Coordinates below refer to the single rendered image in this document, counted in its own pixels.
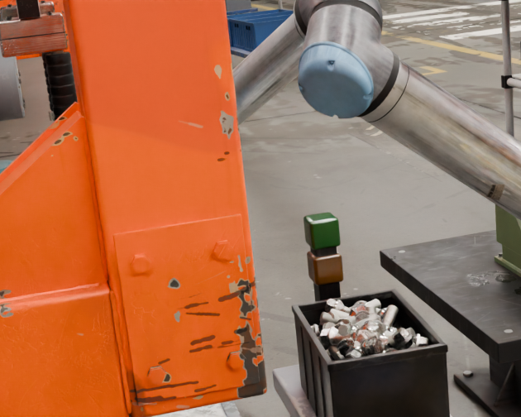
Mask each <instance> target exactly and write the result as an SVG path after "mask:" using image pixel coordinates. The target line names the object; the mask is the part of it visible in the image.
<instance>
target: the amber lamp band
mask: <svg viewBox="0 0 521 417"><path fill-rule="evenodd" d="M307 259H308V276H309V278H310V279H311V280H312V281H313V282H314V284H315V285H327V284H332V283H337V282H341V281H343V269H342V255H341V254H340V253H339V252H337V254H332V255H327V256H315V255H314V254H312V252H311V251H309V252H307Z"/></svg>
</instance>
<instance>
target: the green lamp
mask: <svg viewBox="0 0 521 417"><path fill-rule="evenodd" d="M304 233H305V241H306V243H307V244H308V245H309V246H310V247H311V248H312V249H313V250H319V249H324V248H329V247H338V246H340V244H341V240H340V230H339V221H338V218H336V217H335V216H334V215H333V214H332V213H330V212H326V213H316V214H311V215H306V216H304Z"/></svg>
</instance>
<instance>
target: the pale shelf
mask: <svg viewBox="0 0 521 417"><path fill-rule="evenodd" d="M272 373H273V382H274V388H275V390H276V392H277V394H278V395H279V397H280V399H281V400H282V402H283V403H284V406H285V408H286V409H287V411H288V412H289V414H290V416H291V417H317V416H316V415H315V412H314V410H313V408H312V406H311V405H310V403H309V401H308V399H307V396H306V395H305V393H304V390H303V388H302V386H301V380H300V371H299V364H298V365H294V366H290V367H281V368H277V369H274V370H273V371H272Z"/></svg>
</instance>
